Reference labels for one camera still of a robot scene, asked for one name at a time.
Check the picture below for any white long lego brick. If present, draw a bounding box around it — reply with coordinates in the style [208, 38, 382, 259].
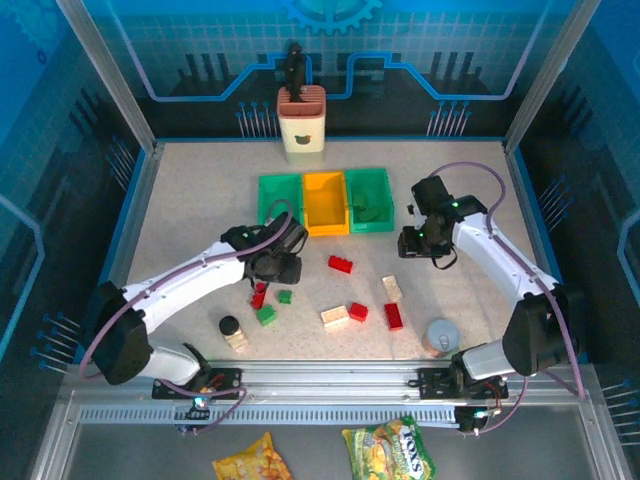
[320, 305, 350, 329]
[380, 274, 405, 301]

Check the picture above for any spice bottle with black cap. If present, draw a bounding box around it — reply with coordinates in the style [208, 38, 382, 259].
[218, 315, 250, 355]

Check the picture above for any green plastic bin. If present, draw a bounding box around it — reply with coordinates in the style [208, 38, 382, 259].
[258, 173, 307, 237]
[345, 167, 396, 235]

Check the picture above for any yellow plastic bin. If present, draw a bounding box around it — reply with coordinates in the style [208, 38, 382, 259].
[302, 170, 351, 238]

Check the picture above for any tin can with pull tab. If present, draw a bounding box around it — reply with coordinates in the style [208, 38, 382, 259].
[425, 319, 460, 359]

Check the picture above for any cream knife block pink top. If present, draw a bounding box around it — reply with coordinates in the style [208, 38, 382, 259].
[276, 83, 329, 155]

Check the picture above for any small circuit board with LED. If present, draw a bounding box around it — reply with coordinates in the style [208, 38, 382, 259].
[172, 389, 224, 436]
[456, 399, 502, 436]

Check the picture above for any yellow snack bag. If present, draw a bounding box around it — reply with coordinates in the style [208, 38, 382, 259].
[212, 432, 294, 480]

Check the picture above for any green candy bag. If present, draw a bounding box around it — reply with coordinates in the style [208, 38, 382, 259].
[341, 415, 437, 480]

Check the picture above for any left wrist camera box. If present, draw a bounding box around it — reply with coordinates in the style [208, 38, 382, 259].
[276, 212, 309, 257]

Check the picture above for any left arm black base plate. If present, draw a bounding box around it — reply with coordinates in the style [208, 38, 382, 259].
[152, 368, 244, 401]

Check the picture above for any aluminium frame rail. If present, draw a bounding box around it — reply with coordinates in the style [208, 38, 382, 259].
[62, 360, 599, 409]

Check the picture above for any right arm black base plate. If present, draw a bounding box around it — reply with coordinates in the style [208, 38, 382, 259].
[417, 367, 509, 401]

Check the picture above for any slotted grey cable duct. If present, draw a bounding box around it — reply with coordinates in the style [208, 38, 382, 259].
[79, 405, 459, 426]

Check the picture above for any black handled knife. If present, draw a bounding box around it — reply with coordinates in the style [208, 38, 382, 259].
[284, 42, 308, 104]

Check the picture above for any aluminium frame post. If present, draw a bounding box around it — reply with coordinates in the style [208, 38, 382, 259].
[501, 0, 590, 154]
[54, 0, 160, 154]

